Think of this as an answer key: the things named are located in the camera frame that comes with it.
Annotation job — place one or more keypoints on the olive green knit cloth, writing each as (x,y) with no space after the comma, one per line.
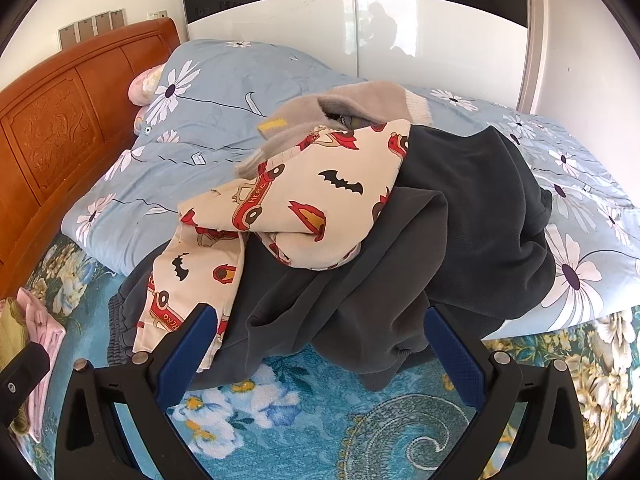
(11,327)

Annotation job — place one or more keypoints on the dark grey elastic-waist pants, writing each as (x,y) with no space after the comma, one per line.
(320,310)

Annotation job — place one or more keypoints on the carved wooden headboard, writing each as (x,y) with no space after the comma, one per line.
(55,125)

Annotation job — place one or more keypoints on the white glossy wardrobe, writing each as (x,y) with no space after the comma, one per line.
(440,35)

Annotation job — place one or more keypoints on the cream cartoon-print pajama garment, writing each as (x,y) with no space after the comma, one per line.
(320,200)

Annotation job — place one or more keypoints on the white wall socket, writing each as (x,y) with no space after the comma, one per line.
(158,14)

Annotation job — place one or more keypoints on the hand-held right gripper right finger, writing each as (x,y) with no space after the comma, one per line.
(450,347)

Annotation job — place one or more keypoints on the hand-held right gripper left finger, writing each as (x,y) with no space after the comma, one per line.
(192,342)

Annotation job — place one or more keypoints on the pink floral pillow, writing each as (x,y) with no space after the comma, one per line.
(145,85)

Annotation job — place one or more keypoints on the blue floral bed blanket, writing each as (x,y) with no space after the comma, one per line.
(320,430)

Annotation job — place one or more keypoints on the folded pink fleece garment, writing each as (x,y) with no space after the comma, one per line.
(42,340)

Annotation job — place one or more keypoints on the black sweatshirt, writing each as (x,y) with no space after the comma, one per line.
(475,220)

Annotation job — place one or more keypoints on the blue-grey daisy-print quilt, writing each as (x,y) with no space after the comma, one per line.
(215,110)

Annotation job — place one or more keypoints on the grey wall switch panel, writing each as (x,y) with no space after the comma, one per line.
(68,36)
(85,29)
(103,22)
(117,18)

